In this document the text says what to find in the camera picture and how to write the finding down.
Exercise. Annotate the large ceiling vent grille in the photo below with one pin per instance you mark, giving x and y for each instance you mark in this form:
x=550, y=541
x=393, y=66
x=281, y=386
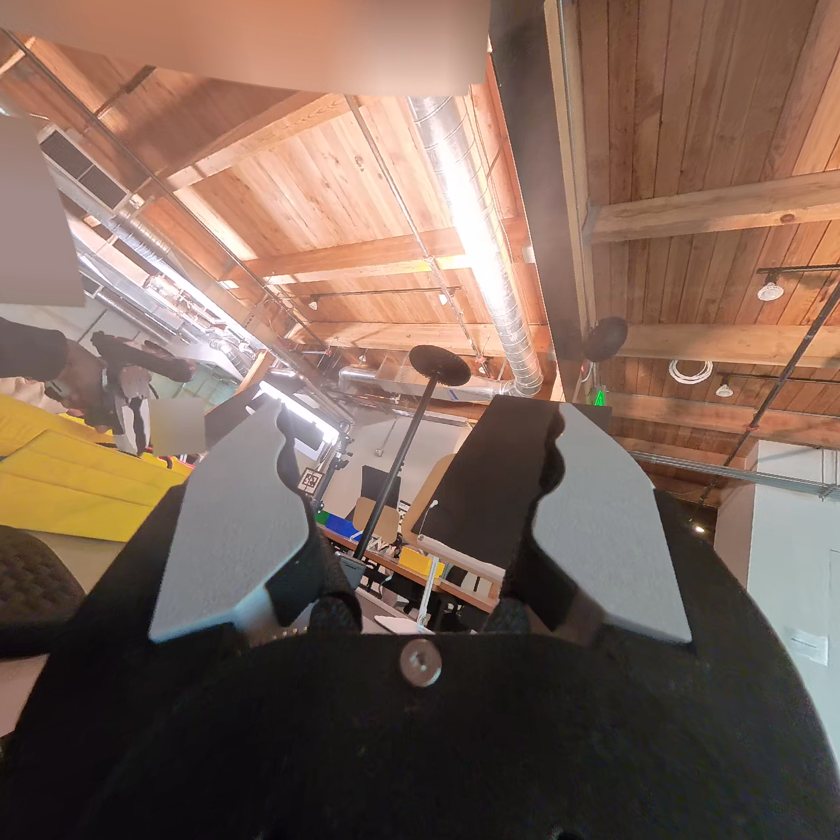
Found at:
x=85, y=167

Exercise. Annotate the white track spotlight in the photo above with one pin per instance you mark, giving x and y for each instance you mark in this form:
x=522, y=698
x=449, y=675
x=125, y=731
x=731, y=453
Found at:
x=723, y=388
x=768, y=290

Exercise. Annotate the blue storage bin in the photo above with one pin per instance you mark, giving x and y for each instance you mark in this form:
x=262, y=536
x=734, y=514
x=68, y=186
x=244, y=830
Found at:
x=342, y=525

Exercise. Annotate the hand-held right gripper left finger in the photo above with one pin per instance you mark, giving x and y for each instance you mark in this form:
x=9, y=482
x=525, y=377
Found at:
x=229, y=525

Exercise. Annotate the silver ventilation duct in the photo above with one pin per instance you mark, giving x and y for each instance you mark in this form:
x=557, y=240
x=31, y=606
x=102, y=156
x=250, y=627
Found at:
x=485, y=262

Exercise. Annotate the black board with tan frame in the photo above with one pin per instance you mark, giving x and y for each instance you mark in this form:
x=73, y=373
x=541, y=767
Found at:
x=499, y=472

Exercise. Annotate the short horizontal silver duct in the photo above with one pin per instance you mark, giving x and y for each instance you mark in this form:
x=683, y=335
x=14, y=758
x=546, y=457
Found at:
x=394, y=384

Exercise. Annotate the small marker tag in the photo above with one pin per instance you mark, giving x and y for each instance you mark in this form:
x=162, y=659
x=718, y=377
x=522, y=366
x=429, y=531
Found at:
x=310, y=480

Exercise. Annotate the person's left forearm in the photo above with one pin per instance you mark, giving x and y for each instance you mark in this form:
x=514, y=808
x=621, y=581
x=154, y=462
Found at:
x=33, y=348

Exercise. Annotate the tiny yellow storage bin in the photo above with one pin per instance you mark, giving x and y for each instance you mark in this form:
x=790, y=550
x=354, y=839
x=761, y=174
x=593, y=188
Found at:
x=420, y=563

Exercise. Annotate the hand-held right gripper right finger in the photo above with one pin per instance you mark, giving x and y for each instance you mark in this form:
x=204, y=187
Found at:
x=610, y=525

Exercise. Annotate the large yellow plastic bin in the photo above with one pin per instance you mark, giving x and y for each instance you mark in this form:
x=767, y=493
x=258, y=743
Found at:
x=79, y=485

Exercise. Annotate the black tripod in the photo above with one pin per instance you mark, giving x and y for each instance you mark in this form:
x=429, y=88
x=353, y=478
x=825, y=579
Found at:
x=338, y=459

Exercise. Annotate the black round ball fixture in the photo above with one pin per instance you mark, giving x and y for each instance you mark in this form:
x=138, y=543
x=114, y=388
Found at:
x=605, y=338

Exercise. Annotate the person's left hand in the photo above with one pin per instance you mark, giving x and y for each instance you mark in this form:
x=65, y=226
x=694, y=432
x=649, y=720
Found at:
x=82, y=377

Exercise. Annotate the wooden workbench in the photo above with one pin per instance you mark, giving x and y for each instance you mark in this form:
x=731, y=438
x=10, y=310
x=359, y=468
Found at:
x=459, y=587

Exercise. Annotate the white paper note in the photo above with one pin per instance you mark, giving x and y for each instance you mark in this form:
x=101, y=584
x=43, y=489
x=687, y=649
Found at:
x=807, y=646

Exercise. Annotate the small yellow plastic bin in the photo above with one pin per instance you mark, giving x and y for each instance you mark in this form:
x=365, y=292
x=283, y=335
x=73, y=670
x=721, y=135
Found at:
x=26, y=420

